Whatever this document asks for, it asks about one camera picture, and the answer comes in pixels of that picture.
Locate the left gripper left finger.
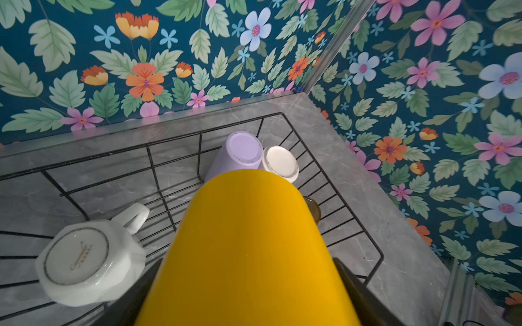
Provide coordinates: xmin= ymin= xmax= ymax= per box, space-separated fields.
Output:
xmin=93 ymin=258 xmax=163 ymax=326

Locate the white mug red inside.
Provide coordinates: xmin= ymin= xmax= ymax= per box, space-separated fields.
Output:
xmin=258 ymin=146 xmax=299 ymax=183

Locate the white ceramic mug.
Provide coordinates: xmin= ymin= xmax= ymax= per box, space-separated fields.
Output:
xmin=35 ymin=203 xmax=150 ymax=307

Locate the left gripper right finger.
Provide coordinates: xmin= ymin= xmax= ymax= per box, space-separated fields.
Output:
xmin=333 ymin=258 xmax=404 ymax=326

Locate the yellow mug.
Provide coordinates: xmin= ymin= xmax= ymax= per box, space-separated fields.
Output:
xmin=136 ymin=170 xmax=360 ymax=325

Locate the olive green glass cup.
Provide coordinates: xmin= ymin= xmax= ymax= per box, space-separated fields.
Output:
xmin=303 ymin=196 xmax=322 ymax=224

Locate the lavender plastic cup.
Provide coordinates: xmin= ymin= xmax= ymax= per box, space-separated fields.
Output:
xmin=205 ymin=130 xmax=263 ymax=183

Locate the black wire dish rack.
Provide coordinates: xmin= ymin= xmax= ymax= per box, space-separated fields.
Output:
xmin=1 ymin=113 xmax=384 ymax=325

